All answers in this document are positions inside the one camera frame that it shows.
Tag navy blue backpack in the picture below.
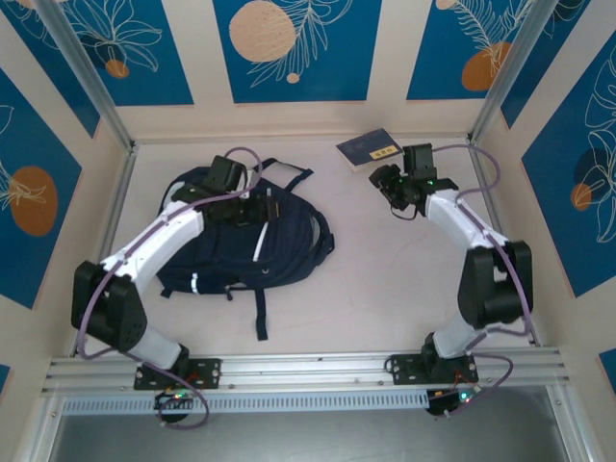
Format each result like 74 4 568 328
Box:
156 157 337 342

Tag navy book small yellow label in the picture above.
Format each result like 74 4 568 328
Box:
335 127 404 173

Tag blue panel with beige circle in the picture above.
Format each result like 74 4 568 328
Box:
213 0 384 105

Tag small circuit board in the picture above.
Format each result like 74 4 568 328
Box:
426 388 483 419
153 390 199 411

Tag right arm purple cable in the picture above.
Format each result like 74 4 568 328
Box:
430 143 534 420

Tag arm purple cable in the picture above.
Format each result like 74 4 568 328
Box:
430 143 534 420
76 146 264 430

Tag blue fern print wall panel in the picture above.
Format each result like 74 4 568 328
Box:
406 0 545 102

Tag blue leaf print wall panel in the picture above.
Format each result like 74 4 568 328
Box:
521 28 616 298
0 66 84 310
500 0 594 130
47 0 195 108
0 0 102 140

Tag aluminium corner post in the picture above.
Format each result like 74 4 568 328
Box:
36 0 134 150
469 0 552 145

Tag aluminium front rail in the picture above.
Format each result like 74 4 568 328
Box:
40 346 572 397

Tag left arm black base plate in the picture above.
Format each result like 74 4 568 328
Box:
133 356 222 391

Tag white slotted cable duct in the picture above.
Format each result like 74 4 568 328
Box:
61 390 429 416

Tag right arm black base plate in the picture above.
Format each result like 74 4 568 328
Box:
384 354 480 386

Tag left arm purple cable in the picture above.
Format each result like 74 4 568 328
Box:
76 146 264 430

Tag aluminium frame leg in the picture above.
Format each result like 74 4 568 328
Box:
548 384 596 462
21 394 66 462

